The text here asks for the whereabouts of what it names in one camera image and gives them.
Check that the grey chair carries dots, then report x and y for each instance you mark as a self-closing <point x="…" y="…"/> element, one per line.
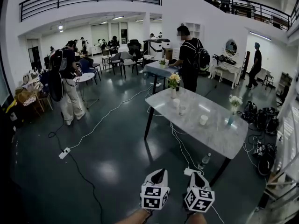
<point x="127" y="59"/>
<point x="115" y="57"/>

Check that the yellow flower bouquet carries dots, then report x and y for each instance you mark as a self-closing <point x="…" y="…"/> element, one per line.
<point x="174" y="79"/>

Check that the white flower bouquet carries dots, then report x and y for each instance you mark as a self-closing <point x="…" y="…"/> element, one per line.
<point x="235" y="100"/>

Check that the round wall mirror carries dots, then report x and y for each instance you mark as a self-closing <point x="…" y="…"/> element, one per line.
<point x="231" y="48"/>

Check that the black equipment bundle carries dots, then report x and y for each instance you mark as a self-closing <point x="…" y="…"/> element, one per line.
<point x="173" y="62"/>

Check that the person's left forearm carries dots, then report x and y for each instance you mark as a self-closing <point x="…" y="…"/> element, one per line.
<point x="133" y="217"/>

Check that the white dressing table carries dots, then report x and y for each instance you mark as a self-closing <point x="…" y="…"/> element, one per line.
<point x="227" y="66"/>

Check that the black office chair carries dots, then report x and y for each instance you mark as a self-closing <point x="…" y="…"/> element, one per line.
<point x="135" y="48"/>

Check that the pile of black backpacks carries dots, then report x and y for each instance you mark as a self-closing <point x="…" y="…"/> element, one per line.
<point x="266" y="120"/>

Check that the cream paper cup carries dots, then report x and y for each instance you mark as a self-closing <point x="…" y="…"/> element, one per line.
<point x="203" y="120"/>
<point x="176" y="102"/>

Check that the person's right forearm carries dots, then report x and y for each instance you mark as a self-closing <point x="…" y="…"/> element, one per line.
<point x="197" y="218"/>

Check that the white machine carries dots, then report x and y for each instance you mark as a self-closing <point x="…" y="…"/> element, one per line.
<point x="166" y="44"/>
<point x="155" y="46"/>

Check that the white metal rack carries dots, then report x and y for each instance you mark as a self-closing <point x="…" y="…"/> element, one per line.
<point x="287" y="136"/>

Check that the small stool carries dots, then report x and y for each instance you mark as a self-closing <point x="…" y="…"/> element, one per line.
<point x="268" y="77"/>

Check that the small potted plant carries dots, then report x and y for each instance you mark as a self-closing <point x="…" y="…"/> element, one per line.
<point x="162" y="62"/>

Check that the black white-printed floor bag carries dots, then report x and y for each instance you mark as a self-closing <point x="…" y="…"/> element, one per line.
<point x="266" y="160"/>

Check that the blue chair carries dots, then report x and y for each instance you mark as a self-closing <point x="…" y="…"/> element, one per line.
<point x="85" y="64"/>

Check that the table with blue cloth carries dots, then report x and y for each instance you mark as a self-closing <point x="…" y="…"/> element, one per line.
<point x="158" y="70"/>

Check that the small black container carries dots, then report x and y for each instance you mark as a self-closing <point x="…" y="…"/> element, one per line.
<point x="177" y="88"/>

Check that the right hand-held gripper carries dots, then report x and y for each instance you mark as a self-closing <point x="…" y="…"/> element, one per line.
<point x="199" y="200"/>

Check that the white round side table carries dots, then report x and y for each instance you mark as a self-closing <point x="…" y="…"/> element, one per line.
<point x="86" y="77"/>

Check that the clear water bottle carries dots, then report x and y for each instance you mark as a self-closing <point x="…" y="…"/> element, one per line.
<point x="205" y="160"/>

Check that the pink vase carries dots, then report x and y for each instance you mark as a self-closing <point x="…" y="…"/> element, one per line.
<point x="173" y="93"/>

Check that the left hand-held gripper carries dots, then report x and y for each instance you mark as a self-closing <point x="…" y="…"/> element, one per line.
<point x="151" y="197"/>

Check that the wicker chair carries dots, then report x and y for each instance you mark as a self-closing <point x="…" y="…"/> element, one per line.
<point x="28" y="97"/>

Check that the white power strip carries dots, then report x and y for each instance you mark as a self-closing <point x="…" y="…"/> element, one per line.
<point x="64" y="153"/>
<point x="156" y="84"/>
<point x="190" y="171"/>

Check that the white patterned cup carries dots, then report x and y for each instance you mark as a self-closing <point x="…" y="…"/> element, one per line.
<point x="182" y="111"/>

